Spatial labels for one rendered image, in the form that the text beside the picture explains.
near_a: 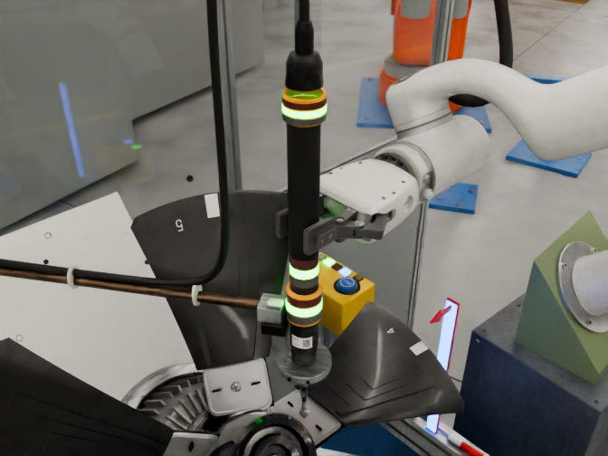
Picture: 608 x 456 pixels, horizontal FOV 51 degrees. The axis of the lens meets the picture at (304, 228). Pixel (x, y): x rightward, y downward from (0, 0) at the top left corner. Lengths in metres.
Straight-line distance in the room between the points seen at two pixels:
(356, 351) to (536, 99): 0.46
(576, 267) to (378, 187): 0.72
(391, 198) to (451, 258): 2.57
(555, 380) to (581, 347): 0.08
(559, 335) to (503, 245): 2.09
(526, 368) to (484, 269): 1.87
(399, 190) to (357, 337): 0.35
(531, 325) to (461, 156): 0.63
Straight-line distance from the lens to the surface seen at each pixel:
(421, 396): 0.98
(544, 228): 3.66
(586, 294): 1.36
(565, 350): 1.40
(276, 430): 0.82
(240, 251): 0.85
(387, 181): 0.75
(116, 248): 1.05
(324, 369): 0.81
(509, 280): 3.21
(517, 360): 1.41
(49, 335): 1.01
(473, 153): 0.86
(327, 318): 1.31
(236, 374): 0.85
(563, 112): 0.76
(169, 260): 0.87
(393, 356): 1.01
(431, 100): 0.82
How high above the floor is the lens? 1.88
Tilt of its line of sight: 33 degrees down
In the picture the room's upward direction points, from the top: straight up
